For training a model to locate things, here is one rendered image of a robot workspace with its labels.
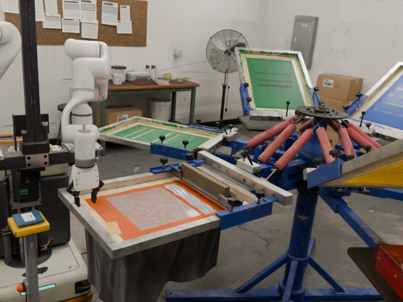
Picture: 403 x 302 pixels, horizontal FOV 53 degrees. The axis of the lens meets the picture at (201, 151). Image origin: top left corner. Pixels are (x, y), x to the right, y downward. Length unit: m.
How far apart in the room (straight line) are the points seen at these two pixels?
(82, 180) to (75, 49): 0.52
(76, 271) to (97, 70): 1.39
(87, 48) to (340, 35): 5.07
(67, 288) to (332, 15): 5.27
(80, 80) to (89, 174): 0.36
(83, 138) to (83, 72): 0.26
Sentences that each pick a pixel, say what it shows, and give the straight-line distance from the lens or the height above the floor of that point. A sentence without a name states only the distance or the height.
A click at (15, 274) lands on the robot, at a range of 2.69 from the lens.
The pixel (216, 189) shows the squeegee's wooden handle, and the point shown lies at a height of 1.03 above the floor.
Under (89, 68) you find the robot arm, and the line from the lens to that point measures 1.65.
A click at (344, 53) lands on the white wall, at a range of 6.37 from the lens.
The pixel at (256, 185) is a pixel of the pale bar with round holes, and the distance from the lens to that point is 2.00.
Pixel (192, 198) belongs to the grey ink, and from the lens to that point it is 1.94.
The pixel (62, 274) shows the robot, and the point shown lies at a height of 0.28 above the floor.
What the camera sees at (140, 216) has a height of 0.95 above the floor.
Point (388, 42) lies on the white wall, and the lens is 6.03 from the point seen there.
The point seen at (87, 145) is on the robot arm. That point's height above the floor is 1.29.
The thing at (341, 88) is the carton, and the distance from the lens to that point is 5.87.
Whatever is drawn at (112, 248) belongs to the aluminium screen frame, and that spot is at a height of 0.99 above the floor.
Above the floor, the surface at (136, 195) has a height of 0.95.
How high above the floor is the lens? 1.78
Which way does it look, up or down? 18 degrees down
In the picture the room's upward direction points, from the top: 5 degrees clockwise
